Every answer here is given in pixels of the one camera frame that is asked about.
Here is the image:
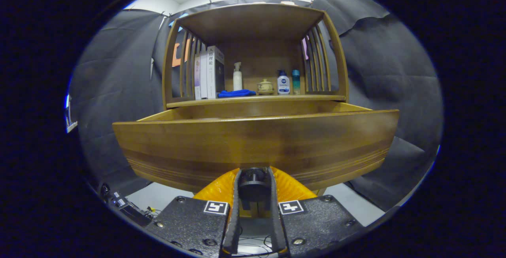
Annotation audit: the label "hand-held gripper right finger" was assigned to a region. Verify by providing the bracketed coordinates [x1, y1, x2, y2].
[268, 166, 362, 258]

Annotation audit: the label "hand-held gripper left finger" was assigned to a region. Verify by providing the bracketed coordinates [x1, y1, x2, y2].
[144, 166, 242, 258]

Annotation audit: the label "black round drawer knob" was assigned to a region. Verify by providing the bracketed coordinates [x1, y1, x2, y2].
[238, 167, 272, 211]

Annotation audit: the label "wooden drawer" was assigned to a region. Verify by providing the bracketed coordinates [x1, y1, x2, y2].
[112, 101, 400, 193]

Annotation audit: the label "wooden countertop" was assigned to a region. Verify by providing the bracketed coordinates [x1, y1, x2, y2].
[166, 93, 347, 109]

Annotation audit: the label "wooden cabinet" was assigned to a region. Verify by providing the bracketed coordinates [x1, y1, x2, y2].
[161, 3, 350, 218]

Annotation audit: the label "black electronic device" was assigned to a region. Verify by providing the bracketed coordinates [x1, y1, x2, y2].
[99, 183, 153, 227]

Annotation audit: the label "blue folded cloth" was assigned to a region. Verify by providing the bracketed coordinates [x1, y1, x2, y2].
[217, 89, 257, 98]

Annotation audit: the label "beige lidded teacup with saucer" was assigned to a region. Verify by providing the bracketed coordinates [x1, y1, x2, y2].
[256, 79, 275, 95]

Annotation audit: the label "white pump bottle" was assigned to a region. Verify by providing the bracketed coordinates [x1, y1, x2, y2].
[233, 62, 243, 91]

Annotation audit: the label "white lotion bottle blue cap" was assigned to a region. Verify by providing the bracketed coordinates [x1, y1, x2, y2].
[277, 70, 291, 95]

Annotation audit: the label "thin purple-spined book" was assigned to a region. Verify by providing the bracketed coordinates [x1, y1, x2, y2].
[194, 55, 201, 100]

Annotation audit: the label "thin white book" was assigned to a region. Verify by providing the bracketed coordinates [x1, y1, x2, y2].
[200, 51, 208, 100]

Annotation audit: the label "black floor cables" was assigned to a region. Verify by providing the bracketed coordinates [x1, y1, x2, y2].
[231, 232, 279, 258]

